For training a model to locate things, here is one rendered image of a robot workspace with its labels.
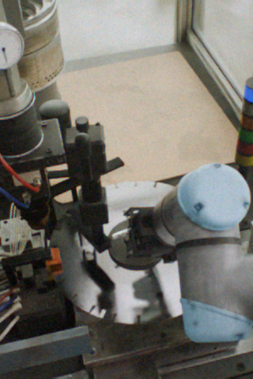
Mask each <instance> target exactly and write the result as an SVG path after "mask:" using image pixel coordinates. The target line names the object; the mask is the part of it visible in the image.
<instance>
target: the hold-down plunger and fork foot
mask: <svg viewBox="0 0 253 379"><path fill-rule="evenodd" d="M72 221H73V225H75V227H76V228H77V229H78V230H79V238H80V246H84V236H85V238H86V239H87V241H88V242H89V243H90V244H91V245H92V247H93V248H94V249H95V250H96V251H97V252H98V253H99V254H101V253H102V252H104V251H105V250H107V249H109V248H111V247H112V242H111V240H110V238H109V237H108V236H107V235H106V234H105V233H104V227H103V225H99V226H83V225H82V220H81V215H80V214H78V215H77V216H75V217H73V218H72ZM83 235H84V236H83Z"/></svg>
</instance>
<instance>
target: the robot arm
mask: <svg viewBox="0 0 253 379"><path fill-rule="evenodd" d="M249 207H250V189H249V187H248V184H247V183H246V181H245V179H244V178H243V176H242V175H241V174H240V173H239V172H238V171H236V170H234V169H232V168H230V167H228V166H226V165H222V164H217V163H212V164H207V165H205V166H202V167H198V168H197V169H196V170H194V171H192V172H189V173H187V174H186V175H185V176H183V178H182V179H181V180H180V182H179V183H178V184H177V185H176V186H175V187H174V188H172V189H171V190H169V192H167V194H165V195H164V196H163V197H162V198H161V199H160V200H159V201H158V203H156V205H155V206H148V207H130V208H129V209H128V210H127V211H126V212H125V213H124V214H123V216H124V217H130V219H129V227H130V228H129V229H128V232H129V239H128V240H126V244H127V252H129V253H130V255H128V256H126V259H134V258H141V257H151V256H153V257H154V258H156V259H157V258H162V263H163V264H173V263H174V262H175V261H177V262H178V272H179V288H180V297H181V298H180V299H179V303H180V304H181V306H182V312H183V319H184V330H185V333H186V335H187V336H188V337H189V338H190V339H191V340H192V341H194V342H197V343H221V342H233V341H239V340H246V339H248V338H250V337H251V335H252V326H253V253H252V254H243V250H242V243H241V238H240V232H239V223H240V222H241V221H242V219H243V218H244V217H245V215H246V213H247V211H248V210H249ZM135 211H137V213H134V212H135Z"/></svg>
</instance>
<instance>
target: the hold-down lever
mask: <svg viewBox="0 0 253 379"><path fill-rule="evenodd" d="M74 141H75V146H76V151H77V155H78V157H79V158H80V159H81V164H82V168H83V174H84V180H85V181H86V182H87V183H88V182H90V181H92V176H91V165H90V159H89V157H90V155H91V143H90V137H89V135H88V134H86V133H80V134H78V135H76V137H75V139H74Z"/></svg>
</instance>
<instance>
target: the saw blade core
mask: <svg viewBox="0 0 253 379"><path fill-rule="evenodd" d="M136 182H137V186H135V181H126V182H121V183H116V185H117V187H118V188H117V189H116V186H115V184H110V185H107V186H104V187H106V191H107V205H108V216H109V224H108V225H103V227H104V233H105V234H106V235H108V234H109V232H110V230H111V229H112V228H113V227H115V226H116V225H117V224H119V223H120V222H122V221H124V220H127V218H126V217H124V216H123V211H124V210H125V209H127V210H128V209H129V208H130V207H148V206H155V205H156V203H158V201H159V200H160V199H161V198H162V197H163V196H164V195H165V194H167V192H169V190H171V189H172V188H174V187H175V186H172V185H169V184H163V183H158V182H157V183H156V187H153V186H154V185H155V182H152V181H136ZM65 213H66V214H68V215H66V214H63V215H62V217H61V218H60V220H59V221H58V223H57V224H56V226H55V228H57V229H53V231H52V236H51V240H50V243H49V246H55V245H57V246H58V247H49V248H51V249H54V248H58V250H59V255H60V261H61V262H60V263H58V264H57V265H56V264H55V265H51V266H50V268H51V272H52V276H53V277H54V279H55V281H56V283H57V285H58V286H59V288H60V289H61V290H62V292H63V293H64V294H65V296H66V297H67V298H68V299H69V300H71V301H72V302H73V303H74V304H75V305H77V306H78V307H79V308H81V309H82V310H84V311H85V312H87V313H90V312H91V310H92V306H95V308H94V309H93V311H92V312H91V315H93V316H95V317H97V318H100V317H99V315H100V314H101V312H102V310H105V311H106V312H105V314H104V316H103V318H100V319H103V320H105V321H110V322H112V321H113V314H117V315H116V316H115V319H114V322H115V323H119V324H127V325H139V324H138V316H140V324H141V325H146V324H152V323H158V322H161V321H164V320H163V317H162V315H161V313H162V312H163V313H164V317H165V320H166V321H167V320H170V319H173V318H175V317H177V316H181V315H183V312H182V306H181V304H180V303H179V299H180V298H181V297H180V288H179V272H178V262H177V261H175V262H174V263H173V264H163V263H162V258H161V259H160V260H159V261H157V262H156V263H154V264H153V265H151V266H148V267H144V268H130V267H126V266H122V265H120V264H118V263H117V262H116V261H115V260H114V259H113V258H112V257H111V256H110V254H109V252H108V250H105V251H104V252H102V253H101V254H99V253H98V252H97V251H96V250H95V249H94V248H93V247H92V245H84V246H80V238H79V230H78V229H77V228H76V227H75V225H73V221H72V218H73V217H75V216H77V215H78V214H80V206H79V201H76V202H75V203H74V204H73V205H72V206H71V207H70V208H69V209H68V210H67V211H66V212H65ZM69 215H71V217H69ZM59 229H62V230H61V231H60V230H59ZM63 279H65V280H64V281H62V280H63ZM60 281H62V282H60ZM58 282H60V283H58ZM75 294H78V295H77V296H75V297H74V295H75ZM73 297H74V298H73Z"/></svg>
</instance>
